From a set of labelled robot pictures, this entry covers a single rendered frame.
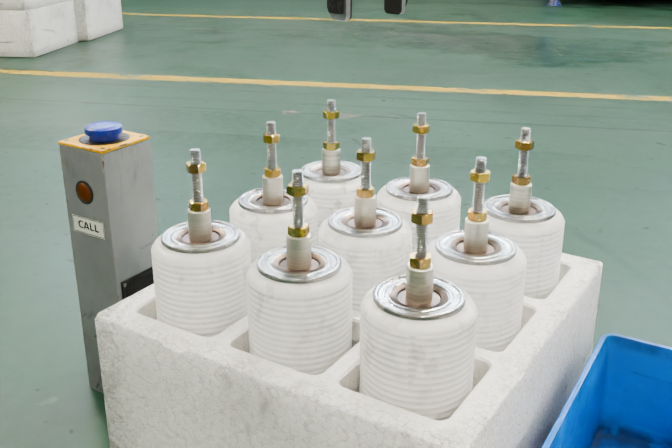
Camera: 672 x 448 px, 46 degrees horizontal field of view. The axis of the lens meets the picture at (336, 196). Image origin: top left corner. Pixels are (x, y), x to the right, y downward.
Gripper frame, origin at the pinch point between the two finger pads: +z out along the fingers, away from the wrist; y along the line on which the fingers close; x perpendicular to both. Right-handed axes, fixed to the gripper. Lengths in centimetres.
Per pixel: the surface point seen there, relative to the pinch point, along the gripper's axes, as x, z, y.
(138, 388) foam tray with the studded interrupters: 7.9, 35.5, -22.5
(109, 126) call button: 24.4, 14.1, -15.0
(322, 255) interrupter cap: -3.6, 21.6, -8.9
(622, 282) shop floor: 0, 47, 56
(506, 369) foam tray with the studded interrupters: -19.6, 29.0, -1.9
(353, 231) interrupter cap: -1.3, 21.7, -2.8
